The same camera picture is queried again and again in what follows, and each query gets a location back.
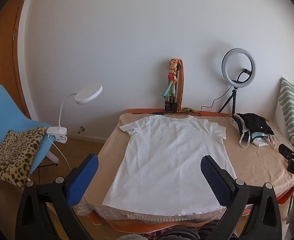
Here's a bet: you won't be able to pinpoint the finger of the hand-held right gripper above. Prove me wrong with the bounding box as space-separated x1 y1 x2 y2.
278 144 294 161

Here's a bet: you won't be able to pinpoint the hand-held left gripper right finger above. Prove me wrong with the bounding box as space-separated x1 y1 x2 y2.
200 155 283 240

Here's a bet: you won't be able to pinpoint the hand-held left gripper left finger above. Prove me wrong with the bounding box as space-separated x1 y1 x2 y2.
15 154 99 240

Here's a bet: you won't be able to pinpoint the white t-shirt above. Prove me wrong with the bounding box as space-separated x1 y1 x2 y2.
102 114 237 217

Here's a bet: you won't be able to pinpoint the white and blue small clothes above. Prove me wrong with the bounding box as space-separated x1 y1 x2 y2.
250 131 276 148

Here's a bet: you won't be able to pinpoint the beige blanket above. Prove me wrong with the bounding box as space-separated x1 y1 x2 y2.
83 112 294 224

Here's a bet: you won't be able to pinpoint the green striped pillow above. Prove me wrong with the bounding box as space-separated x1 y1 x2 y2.
275 77 294 150

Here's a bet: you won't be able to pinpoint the white tote bag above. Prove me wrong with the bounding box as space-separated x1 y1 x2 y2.
231 116 253 148

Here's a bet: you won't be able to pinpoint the dark slipper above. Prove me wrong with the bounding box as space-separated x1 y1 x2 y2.
199 220 227 240
161 227 200 240

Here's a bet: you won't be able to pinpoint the leopard print cushion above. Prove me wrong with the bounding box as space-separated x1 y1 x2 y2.
0 126 53 188

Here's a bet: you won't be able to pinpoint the white clip lamp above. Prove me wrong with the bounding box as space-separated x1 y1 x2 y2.
46 84 103 143

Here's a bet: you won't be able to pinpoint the folded silver tripod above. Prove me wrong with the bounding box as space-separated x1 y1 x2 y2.
163 65 181 113

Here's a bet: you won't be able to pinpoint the blue chair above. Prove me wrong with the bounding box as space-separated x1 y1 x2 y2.
0 84 60 183

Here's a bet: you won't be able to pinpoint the wooden door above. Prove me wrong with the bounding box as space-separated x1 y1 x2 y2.
0 0 31 120

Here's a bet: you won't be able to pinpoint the white lamp cable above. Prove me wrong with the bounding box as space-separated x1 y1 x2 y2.
48 135 72 172

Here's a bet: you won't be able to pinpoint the black ring light cable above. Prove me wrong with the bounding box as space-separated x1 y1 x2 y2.
197 96 224 117

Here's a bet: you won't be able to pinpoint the ring light on black tripod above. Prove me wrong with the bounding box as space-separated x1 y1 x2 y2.
218 48 257 115

